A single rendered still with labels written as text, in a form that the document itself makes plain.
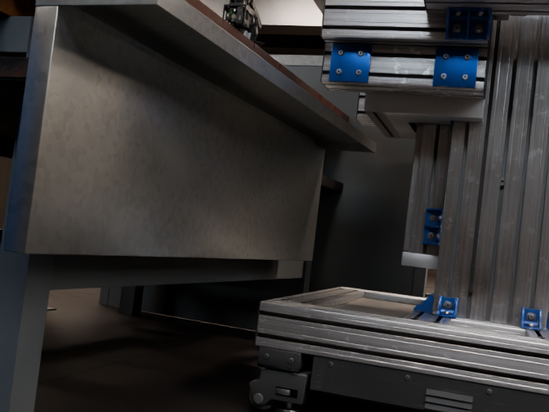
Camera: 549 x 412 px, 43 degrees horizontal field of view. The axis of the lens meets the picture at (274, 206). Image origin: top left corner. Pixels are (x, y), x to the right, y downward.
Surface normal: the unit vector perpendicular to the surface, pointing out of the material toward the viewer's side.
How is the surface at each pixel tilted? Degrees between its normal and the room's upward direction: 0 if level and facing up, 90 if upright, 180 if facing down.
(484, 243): 90
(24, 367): 90
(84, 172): 90
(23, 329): 90
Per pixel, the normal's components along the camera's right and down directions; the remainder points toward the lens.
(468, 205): -0.29, -0.07
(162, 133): 0.93, 0.10
